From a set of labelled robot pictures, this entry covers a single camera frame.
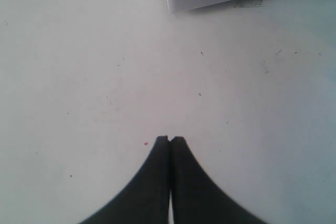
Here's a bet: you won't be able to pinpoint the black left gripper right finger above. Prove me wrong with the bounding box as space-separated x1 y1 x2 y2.
170 136 264 223

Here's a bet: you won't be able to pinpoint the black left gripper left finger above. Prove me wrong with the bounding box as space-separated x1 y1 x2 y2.
83 136 171 224

